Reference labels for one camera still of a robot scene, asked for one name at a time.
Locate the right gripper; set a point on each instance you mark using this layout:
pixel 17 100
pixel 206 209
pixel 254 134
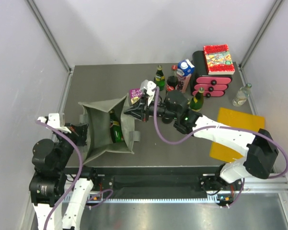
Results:
pixel 141 111

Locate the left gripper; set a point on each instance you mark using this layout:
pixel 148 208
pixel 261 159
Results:
pixel 79 132

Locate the green canvas bag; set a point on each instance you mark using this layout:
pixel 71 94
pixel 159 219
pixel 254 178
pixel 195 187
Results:
pixel 99 141

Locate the cola bottle red cap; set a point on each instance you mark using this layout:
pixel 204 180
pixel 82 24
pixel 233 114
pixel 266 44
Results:
pixel 172 80
pixel 167 120

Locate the blue juice carton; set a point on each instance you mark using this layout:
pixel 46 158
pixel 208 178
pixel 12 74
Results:
pixel 184 72

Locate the clear green-cap bottle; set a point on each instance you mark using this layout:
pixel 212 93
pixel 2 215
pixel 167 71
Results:
pixel 242 95

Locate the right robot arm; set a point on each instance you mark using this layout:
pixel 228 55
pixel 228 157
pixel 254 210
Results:
pixel 258 150

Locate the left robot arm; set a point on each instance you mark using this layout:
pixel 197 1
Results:
pixel 58 208

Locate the purple treehouse book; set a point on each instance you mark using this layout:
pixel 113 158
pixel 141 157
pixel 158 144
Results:
pixel 135 95

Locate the black pink drawer unit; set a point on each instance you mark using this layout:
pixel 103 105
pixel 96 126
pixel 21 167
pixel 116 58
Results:
pixel 213 85

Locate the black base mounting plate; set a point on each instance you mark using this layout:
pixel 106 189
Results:
pixel 160 182

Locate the yellow folder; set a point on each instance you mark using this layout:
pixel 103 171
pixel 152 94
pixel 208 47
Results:
pixel 234 119

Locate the red comic book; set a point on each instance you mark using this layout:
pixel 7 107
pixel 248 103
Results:
pixel 218 60

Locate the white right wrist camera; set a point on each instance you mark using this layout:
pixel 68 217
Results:
pixel 148 87

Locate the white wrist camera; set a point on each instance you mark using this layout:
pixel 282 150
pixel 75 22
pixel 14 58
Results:
pixel 56 121
pixel 148 87

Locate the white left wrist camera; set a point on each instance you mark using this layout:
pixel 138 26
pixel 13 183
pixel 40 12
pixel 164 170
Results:
pixel 56 121

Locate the aluminium frame rail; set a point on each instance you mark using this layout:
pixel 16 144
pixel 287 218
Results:
pixel 249 185

